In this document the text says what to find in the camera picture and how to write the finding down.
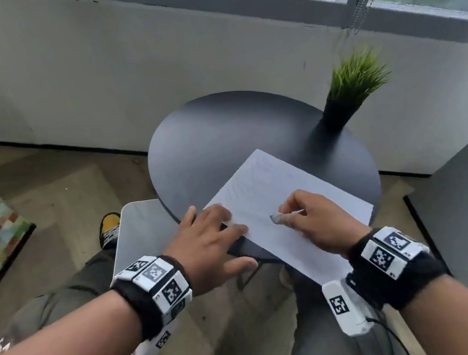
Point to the person's left little finger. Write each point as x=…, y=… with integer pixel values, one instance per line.
x=188, y=218

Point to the round black table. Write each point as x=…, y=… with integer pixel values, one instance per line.
x=228, y=140

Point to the person's left thumb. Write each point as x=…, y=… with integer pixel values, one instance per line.
x=241, y=266

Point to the yellow black shoe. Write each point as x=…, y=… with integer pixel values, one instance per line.
x=110, y=228

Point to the white paper sheet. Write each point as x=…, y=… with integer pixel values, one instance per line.
x=261, y=184

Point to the grey window frame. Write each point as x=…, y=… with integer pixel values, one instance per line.
x=313, y=7

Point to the green grass plant black pot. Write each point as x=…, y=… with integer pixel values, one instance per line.
x=350, y=86

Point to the small grey eraser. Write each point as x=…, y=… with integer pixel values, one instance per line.
x=276, y=219

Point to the white chair seat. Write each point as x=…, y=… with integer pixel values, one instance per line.
x=140, y=230

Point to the black wristband with markers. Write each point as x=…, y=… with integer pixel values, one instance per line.
x=389, y=261
x=158, y=284

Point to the black left wristband with markers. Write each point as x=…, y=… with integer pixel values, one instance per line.
x=158, y=284

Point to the person's right hand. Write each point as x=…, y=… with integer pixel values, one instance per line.
x=328, y=224

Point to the black right wristband with markers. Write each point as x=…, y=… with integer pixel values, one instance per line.
x=389, y=261

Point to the grey-green trousers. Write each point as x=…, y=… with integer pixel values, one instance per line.
x=74, y=284

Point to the person's right thumb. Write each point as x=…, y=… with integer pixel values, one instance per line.
x=291, y=218

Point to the person's left hand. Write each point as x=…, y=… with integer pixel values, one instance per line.
x=202, y=255

